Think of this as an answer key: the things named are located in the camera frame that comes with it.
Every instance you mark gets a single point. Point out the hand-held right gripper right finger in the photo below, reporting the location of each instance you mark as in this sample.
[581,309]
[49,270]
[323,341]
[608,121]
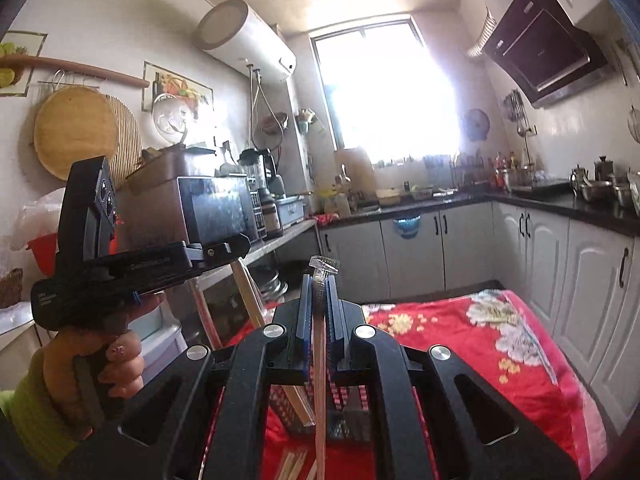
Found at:
[331,320]

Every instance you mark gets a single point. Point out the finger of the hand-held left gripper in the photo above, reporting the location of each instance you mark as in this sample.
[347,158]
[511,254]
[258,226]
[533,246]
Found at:
[215,255]

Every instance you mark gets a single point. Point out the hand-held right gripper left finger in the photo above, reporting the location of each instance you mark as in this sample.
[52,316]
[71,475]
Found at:
[306,320]

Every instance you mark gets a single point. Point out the plastic-wrapped chopsticks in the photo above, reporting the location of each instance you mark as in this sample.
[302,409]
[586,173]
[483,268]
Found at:
[320,410]
[250,295]

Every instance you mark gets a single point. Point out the black mesh utensil holder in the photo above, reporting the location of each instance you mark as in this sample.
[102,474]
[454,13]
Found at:
[350,420]

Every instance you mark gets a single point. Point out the person's left forearm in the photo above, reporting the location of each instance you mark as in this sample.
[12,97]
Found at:
[30,420]

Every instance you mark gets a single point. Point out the person's left hand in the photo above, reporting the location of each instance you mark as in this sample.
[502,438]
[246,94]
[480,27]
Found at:
[125,365]

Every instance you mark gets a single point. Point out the red plastic basin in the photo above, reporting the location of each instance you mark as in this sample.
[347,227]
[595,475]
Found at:
[45,260]

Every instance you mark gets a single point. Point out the stacked steel pots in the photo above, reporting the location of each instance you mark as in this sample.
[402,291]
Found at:
[272,287]

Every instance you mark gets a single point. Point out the silver microwave oven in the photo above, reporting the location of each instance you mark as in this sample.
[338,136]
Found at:
[200,210]

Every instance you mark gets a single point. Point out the steel shelf table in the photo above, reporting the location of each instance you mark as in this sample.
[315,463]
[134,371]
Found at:
[280,242]

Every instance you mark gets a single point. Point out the dark bottle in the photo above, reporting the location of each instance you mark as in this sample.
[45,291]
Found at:
[271,217]

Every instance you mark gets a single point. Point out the clear plastic bag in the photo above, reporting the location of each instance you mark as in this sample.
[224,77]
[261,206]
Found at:
[37,215]

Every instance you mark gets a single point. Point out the wicker basket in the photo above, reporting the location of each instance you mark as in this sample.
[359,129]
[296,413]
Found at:
[11,287]

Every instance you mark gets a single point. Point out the grey metal box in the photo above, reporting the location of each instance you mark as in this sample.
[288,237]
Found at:
[290,210]

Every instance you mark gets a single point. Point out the black blender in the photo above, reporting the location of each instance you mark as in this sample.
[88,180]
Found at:
[257,170]

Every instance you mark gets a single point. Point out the white plastic bin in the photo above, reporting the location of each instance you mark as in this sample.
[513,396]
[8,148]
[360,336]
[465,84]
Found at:
[160,335]

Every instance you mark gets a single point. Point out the red cloth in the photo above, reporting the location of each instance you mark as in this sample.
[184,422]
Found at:
[327,219]

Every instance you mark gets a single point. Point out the brown kitchen appliance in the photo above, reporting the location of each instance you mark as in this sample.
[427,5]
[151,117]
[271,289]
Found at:
[165,165]

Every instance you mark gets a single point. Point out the white plastic jug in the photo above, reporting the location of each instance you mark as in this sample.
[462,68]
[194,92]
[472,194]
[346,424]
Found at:
[336,204]

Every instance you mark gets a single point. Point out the blue hanging bowl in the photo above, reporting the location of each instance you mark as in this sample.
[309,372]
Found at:
[406,227]

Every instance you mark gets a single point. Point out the red floral blanket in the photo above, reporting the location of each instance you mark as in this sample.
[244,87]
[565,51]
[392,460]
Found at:
[450,360]

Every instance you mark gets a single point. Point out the round bamboo mat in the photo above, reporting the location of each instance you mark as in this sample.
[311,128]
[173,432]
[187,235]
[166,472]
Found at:
[127,145]

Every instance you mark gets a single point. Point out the yellow basin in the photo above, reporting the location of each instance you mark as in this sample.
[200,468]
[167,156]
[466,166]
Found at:
[389,196]

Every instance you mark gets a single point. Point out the round wooden cutting board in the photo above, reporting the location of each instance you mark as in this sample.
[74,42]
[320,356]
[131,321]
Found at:
[75,132]

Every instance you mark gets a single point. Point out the wooden chopsticks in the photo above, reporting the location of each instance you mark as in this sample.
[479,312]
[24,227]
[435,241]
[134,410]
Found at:
[282,467]
[299,467]

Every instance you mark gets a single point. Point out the grey cutlery caddy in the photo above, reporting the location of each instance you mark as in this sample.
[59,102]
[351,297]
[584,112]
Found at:
[437,162]

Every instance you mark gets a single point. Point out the wooden rolling pin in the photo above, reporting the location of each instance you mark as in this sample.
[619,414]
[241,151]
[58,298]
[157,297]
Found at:
[75,67]

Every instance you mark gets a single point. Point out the dish rack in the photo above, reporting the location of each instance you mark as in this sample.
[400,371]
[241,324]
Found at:
[472,172]

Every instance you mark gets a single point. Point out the white water heater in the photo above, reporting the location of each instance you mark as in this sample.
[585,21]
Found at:
[245,40]

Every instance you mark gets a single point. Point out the condiment bottles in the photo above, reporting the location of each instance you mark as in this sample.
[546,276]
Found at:
[505,160]

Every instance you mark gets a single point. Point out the steel pot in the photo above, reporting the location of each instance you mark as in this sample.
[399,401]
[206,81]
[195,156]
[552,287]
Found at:
[520,176]

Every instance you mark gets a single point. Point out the kitchen window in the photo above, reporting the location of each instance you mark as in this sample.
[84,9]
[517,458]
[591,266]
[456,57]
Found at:
[385,85]

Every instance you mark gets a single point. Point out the black gas stove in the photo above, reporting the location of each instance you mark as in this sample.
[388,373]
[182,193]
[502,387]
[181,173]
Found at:
[542,187]

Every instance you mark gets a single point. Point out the white lower kitchen cabinets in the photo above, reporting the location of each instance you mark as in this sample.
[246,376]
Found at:
[590,310]

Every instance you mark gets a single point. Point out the hanging kitchen tools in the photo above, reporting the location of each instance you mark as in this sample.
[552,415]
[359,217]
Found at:
[515,110]

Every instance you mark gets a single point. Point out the small steel teapot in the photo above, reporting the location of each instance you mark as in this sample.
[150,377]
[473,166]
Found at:
[578,177]

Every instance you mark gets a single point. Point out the steel bowl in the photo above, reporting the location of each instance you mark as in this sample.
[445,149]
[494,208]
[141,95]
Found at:
[625,196]
[596,191]

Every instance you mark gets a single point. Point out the steel kettle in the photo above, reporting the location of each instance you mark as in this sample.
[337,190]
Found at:
[604,167]

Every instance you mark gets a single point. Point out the black range hood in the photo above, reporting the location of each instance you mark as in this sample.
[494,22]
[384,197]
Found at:
[545,45]

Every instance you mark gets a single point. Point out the wall-mounted cup holder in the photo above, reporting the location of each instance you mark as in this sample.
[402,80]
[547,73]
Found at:
[310,120]

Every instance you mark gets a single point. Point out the fruit wall poster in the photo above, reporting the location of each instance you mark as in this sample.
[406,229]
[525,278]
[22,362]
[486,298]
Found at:
[15,65]
[185,87]

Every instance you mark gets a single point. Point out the round wall fan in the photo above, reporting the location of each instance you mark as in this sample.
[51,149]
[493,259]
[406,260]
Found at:
[476,125]

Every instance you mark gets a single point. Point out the silver exhaust duct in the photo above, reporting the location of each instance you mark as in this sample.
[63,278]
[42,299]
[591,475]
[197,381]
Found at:
[479,35]

